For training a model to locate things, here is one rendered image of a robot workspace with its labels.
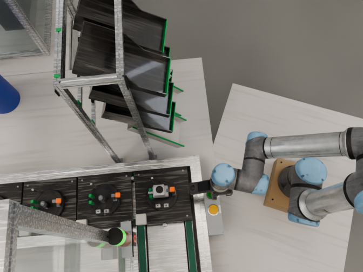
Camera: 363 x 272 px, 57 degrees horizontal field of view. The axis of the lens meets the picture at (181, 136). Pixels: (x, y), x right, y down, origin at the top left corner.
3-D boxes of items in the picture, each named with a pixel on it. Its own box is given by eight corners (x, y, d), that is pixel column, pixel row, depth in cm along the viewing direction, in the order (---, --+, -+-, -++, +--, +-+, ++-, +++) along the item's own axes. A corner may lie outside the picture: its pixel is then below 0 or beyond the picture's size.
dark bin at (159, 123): (173, 103, 138) (180, 97, 132) (170, 133, 134) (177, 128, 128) (106, 86, 129) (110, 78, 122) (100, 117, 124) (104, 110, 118)
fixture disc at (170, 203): (176, 177, 150) (176, 176, 148) (179, 209, 145) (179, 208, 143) (145, 180, 150) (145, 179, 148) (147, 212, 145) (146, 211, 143)
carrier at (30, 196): (78, 177, 153) (68, 170, 142) (77, 231, 145) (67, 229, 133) (25, 182, 153) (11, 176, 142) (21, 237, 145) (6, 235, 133)
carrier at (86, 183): (131, 172, 153) (126, 165, 142) (133, 226, 145) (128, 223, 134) (79, 177, 153) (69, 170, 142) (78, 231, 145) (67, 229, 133)
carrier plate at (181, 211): (187, 167, 154) (187, 165, 152) (192, 220, 145) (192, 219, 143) (134, 171, 153) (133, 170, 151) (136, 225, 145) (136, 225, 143)
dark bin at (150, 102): (171, 85, 123) (179, 76, 117) (168, 117, 119) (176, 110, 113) (94, 63, 114) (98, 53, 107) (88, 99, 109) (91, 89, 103)
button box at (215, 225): (217, 188, 155) (218, 185, 149) (223, 235, 148) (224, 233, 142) (202, 189, 155) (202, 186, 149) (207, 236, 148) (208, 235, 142)
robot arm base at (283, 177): (315, 174, 151) (324, 168, 142) (305, 205, 147) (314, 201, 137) (283, 161, 154) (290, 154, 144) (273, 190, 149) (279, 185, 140)
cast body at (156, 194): (168, 186, 143) (166, 183, 137) (168, 197, 142) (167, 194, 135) (148, 188, 143) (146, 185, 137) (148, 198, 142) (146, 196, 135)
